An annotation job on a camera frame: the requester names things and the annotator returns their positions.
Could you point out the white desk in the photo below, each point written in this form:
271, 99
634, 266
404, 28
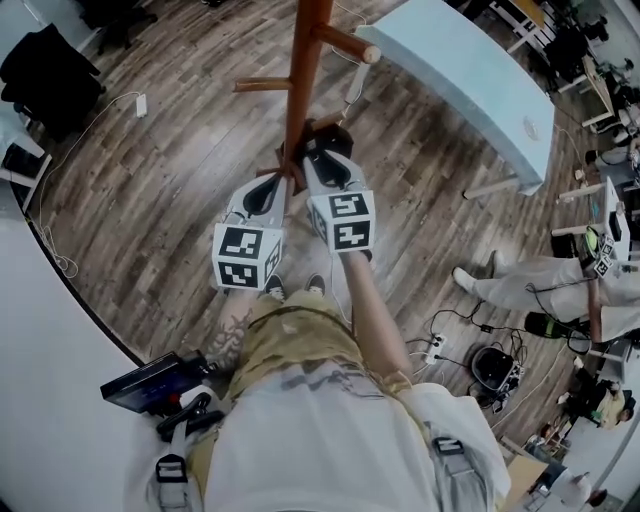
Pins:
597, 80

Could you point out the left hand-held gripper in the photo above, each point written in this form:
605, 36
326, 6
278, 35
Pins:
245, 250

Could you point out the person's left forearm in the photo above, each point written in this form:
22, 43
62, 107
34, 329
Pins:
231, 330

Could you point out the black bucket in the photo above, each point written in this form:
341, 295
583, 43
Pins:
492, 370

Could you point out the black box device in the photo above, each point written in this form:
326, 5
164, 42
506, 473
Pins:
145, 382

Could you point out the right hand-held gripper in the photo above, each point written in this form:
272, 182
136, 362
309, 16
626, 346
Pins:
345, 220

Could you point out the brown wooden coat stand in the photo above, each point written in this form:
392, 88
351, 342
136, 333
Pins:
299, 75

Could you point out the black clamp mount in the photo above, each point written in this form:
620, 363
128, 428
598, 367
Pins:
192, 415

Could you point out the light blue table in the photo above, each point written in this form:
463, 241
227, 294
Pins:
465, 75

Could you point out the white power adapter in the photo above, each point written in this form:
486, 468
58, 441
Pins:
141, 105

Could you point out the person's left shoe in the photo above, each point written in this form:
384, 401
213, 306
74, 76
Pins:
274, 287

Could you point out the black item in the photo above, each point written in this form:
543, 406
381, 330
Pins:
336, 141

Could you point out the black flat case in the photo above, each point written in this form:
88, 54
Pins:
22, 162

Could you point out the person's khaki trousers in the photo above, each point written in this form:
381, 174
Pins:
300, 340

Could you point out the person's shoe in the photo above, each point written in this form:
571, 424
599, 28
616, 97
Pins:
274, 287
315, 284

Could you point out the person's right shoe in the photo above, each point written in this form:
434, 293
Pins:
315, 284

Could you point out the white power strip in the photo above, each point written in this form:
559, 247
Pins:
426, 356
440, 342

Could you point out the person's right forearm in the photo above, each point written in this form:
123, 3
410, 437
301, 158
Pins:
375, 320

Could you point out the black office chair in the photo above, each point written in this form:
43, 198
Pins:
47, 75

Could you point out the person's white shirt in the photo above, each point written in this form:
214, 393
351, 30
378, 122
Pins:
325, 440

